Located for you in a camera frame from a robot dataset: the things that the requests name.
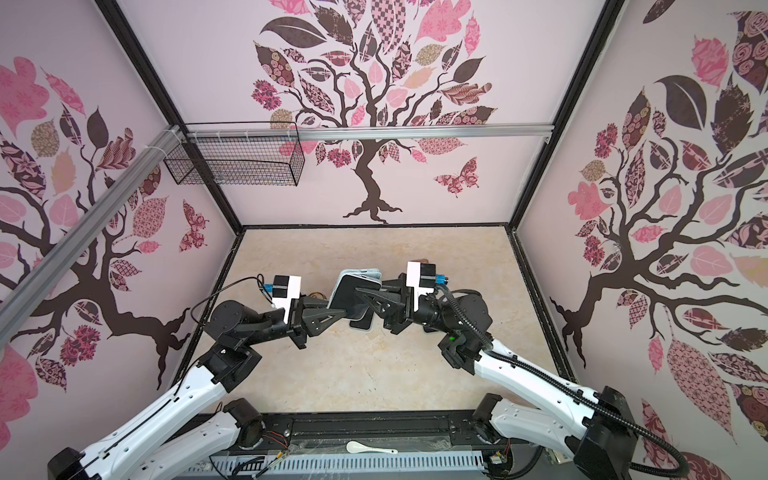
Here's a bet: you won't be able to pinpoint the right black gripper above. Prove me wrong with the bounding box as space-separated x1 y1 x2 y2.
362 279 455 341

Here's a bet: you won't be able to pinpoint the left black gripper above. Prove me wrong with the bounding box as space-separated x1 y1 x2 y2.
242 289 346 349

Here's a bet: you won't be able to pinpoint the light blue phone case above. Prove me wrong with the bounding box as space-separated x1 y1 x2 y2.
336 269 382 289

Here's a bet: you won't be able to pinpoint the black phone sideways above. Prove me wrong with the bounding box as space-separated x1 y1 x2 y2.
328 285 366 320

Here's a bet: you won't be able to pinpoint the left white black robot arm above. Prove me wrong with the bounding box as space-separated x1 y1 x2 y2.
47 297 347 479

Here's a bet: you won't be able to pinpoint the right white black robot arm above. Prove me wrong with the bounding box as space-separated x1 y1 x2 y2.
355 285 638 479

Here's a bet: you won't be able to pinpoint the white plastic spoon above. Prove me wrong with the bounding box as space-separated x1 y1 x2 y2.
345 441 399 455

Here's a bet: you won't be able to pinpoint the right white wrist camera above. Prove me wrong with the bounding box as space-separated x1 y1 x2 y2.
405 261 448 311

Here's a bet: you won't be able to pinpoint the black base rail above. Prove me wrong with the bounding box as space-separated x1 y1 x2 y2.
257 410 534 451

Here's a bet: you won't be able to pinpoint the black wire basket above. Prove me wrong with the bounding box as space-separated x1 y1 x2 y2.
164 120 305 187

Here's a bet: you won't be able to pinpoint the white slotted cable duct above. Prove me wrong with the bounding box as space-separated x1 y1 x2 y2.
183 451 486 479

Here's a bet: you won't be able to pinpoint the grey aluminium rail back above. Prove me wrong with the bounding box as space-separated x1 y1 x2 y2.
186 123 554 142

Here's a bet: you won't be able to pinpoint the grey aluminium rail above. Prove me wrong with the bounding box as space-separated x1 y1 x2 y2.
1 125 184 345
186 123 554 142

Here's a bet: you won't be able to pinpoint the grey aluminium rail left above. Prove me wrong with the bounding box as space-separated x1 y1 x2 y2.
1 125 184 345

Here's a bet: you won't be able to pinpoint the black corrugated cable hose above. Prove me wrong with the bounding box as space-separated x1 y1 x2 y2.
437 284 691 479

